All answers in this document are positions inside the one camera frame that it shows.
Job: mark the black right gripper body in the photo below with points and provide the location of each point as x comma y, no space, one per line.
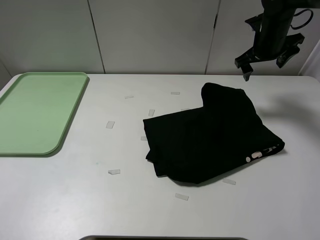
271,38

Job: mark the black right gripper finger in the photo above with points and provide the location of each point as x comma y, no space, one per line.
246,71
285,57

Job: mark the black short sleeve t-shirt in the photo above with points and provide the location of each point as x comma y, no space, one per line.
196,145

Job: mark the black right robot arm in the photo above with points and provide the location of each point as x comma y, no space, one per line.
297,6

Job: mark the light green plastic tray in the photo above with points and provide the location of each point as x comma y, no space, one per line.
37,109

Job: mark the clear tape strip centre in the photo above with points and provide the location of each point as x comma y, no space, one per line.
151,112

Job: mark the clear tape strip front left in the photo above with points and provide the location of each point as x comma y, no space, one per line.
114,171

